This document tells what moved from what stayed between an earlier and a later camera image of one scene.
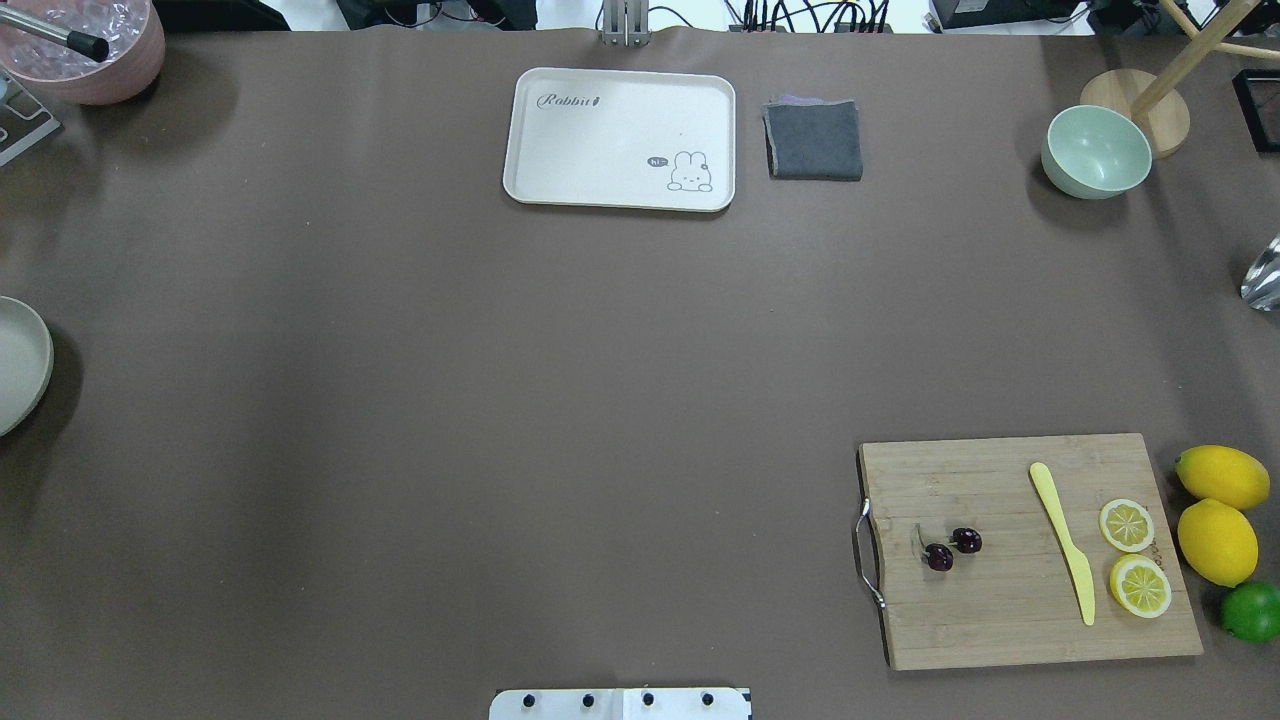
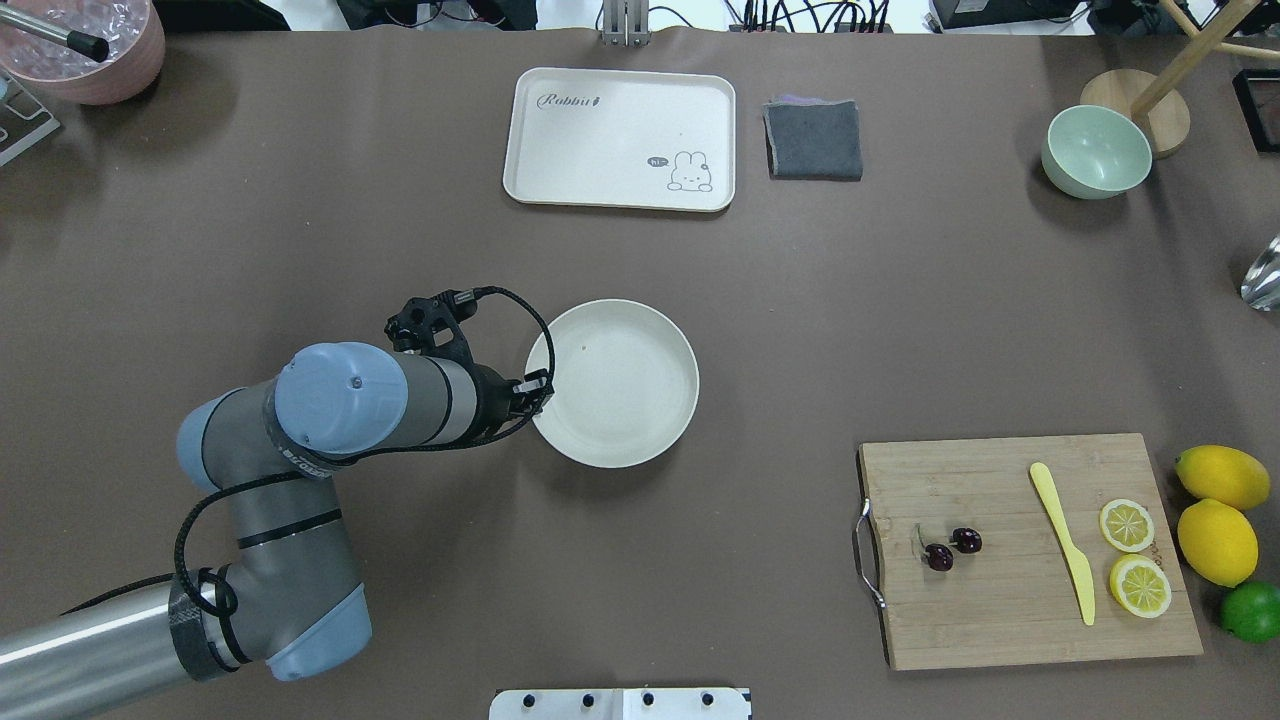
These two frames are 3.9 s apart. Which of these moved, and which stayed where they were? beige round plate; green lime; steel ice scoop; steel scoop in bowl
Moved: beige round plate
Stayed: green lime; steel ice scoop; steel scoop in bowl
